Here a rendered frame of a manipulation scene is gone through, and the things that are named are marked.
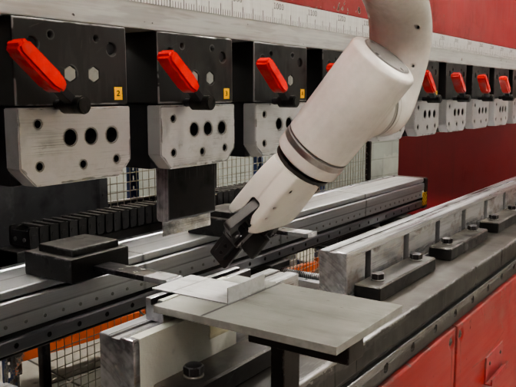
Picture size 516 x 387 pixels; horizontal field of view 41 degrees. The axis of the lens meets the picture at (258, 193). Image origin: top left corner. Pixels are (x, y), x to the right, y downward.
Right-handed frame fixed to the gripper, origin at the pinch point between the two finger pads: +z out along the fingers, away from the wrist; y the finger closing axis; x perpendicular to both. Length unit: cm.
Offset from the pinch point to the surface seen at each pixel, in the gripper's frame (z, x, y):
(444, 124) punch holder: -7, -12, -89
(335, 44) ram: -19.0, -21.6, -33.9
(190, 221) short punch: 3.3, -7.9, 0.3
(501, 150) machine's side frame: 17, -17, -214
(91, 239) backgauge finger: 22.2, -21.5, -2.1
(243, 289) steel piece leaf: 3.4, 4.5, 0.8
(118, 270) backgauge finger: 18.5, -12.5, 1.1
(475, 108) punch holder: -10, -14, -112
